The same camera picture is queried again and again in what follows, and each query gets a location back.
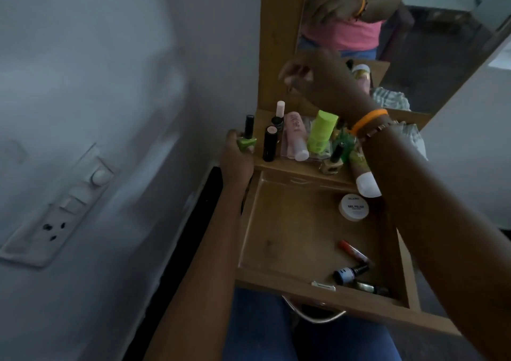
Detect person's right hand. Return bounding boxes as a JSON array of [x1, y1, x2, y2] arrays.
[[278, 49, 387, 129]]

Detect person's left hand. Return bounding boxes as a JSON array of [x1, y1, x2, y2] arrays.
[[219, 128, 256, 190]]

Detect green nail polish bottle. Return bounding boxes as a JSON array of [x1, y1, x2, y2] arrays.
[[236, 115, 256, 152]]

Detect person's left forearm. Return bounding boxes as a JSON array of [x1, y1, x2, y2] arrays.
[[143, 182, 256, 361]]

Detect person's right forearm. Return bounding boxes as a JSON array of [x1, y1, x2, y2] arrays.
[[358, 122, 511, 361]]

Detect white capped lip balm stick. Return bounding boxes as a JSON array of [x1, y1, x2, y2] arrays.
[[271, 101, 286, 132]]

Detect black lipstick tube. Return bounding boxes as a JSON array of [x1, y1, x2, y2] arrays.
[[263, 126, 279, 163]]

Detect wooden dressing table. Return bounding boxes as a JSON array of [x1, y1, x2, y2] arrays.
[[233, 0, 464, 338]]

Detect clear plastic tray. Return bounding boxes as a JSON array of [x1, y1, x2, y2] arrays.
[[279, 115, 334, 163]]

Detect pink plastic bottle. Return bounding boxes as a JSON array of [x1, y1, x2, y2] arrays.
[[284, 111, 310, 162]]

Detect light green cosmetic tube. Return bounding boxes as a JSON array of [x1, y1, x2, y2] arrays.
[[307, 110, 339, 154]]

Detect orange wrist band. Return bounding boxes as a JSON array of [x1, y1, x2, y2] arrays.
[[349, 109, 389, 136]]

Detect green glass bottle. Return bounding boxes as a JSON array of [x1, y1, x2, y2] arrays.
[[333, 127, 357, 162]]

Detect gold nail polish bottle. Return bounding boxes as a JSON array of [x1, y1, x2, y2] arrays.
[[319, 143, 344, 175]]

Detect wooden drawer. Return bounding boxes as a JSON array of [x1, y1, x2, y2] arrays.
[[234, 169, 422, 314]]

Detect white capped cream tube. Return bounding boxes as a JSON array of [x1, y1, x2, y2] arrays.
[[349, 145, 382, 198]]

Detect striped cloth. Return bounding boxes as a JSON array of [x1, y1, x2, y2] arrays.
[[393, 121, 428, 162]]

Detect white round jar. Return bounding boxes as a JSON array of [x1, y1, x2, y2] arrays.
[[339, 193, 370, 222]]

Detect red lip balm tube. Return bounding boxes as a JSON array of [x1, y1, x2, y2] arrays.
[[338, 240, 374, 268]]

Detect blue nail polish bottle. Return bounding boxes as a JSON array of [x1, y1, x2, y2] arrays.
[[333, 264, 370, 286]]

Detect person's blue jeans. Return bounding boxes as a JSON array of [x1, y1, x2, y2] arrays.
[[222, 288, 402, 361]]

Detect dark small bottle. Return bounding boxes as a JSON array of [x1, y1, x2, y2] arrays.
[[353, 280, 391, 298]]

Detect beaded bracelet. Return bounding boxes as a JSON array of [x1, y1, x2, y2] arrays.
[[356, 119, 401, 140]]

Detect wall mirror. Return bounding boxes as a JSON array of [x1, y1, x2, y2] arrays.
[[295, 0, 511, 115]]

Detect white wall switch board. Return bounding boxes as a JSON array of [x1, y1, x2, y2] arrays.
[[0, 143, 117, 270]]

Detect metal drawer handle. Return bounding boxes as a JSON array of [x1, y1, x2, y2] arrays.
[[281, 295, 347, 325]]

